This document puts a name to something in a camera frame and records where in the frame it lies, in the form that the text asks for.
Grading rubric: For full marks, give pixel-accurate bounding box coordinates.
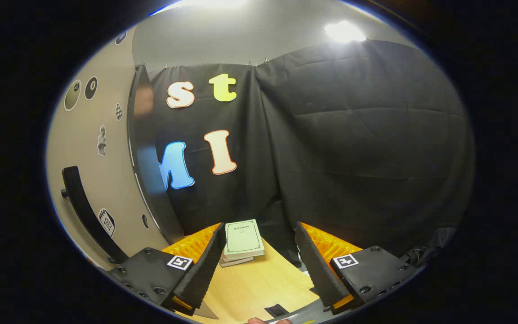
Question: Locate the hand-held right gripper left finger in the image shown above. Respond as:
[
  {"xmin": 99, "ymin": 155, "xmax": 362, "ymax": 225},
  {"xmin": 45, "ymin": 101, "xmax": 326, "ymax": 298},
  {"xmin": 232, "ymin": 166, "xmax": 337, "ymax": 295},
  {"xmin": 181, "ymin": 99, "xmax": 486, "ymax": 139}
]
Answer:
[{"xmin": 107, "ymin": 222, "xmax": 228, "ymax": 315}]

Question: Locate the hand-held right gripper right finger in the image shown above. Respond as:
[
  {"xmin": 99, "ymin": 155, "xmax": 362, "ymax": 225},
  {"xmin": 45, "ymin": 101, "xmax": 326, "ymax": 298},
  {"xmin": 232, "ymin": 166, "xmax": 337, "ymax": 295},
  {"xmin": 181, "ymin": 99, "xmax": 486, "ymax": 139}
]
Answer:
[{"xmin": 294, "ymin": 220, "xmax": 417, "ymax": 315}]

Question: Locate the beige cabinet door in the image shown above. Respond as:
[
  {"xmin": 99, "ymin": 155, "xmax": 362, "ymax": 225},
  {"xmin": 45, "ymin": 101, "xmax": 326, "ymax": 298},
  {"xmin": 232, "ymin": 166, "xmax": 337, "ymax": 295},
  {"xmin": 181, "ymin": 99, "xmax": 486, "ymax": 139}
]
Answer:
[{"xmin": 45, "ymin": 28, "xmax": 186, "ymax": 270}]

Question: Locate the brown book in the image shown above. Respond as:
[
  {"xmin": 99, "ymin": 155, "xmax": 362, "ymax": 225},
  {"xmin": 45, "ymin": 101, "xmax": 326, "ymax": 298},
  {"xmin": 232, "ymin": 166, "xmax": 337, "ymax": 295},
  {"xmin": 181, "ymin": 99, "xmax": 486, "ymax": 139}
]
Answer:
[{"xmin": 219, "ymin": 252, "xmax": 255, "ymax": 268}]

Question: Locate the black backdrop cloth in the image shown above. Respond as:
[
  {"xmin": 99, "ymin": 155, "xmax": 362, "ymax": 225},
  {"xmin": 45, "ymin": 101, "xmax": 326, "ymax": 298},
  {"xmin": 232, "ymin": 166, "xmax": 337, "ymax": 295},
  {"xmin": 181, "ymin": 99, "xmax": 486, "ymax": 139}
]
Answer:
[{"xmin": 129, "ymin": 40, "xmax": 475, "ymax": 270}]

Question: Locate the narrow ceiling light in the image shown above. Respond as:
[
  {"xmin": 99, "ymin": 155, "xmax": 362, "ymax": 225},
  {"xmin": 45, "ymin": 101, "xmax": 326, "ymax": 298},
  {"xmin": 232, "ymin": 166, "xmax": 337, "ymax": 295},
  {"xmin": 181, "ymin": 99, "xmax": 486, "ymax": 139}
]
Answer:
[{"xmin": 323, "ymin": 20, "xmax": 367, "ymax": 43}]

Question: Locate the large ceiling light panel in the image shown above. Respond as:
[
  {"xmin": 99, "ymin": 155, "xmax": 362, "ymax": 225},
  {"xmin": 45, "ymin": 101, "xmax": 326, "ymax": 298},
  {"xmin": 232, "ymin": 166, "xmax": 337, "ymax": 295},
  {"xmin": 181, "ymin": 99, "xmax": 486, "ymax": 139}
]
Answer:
[{"xmin": 151, "ymin": 0, "xmax": 248, "ymax": 9}]

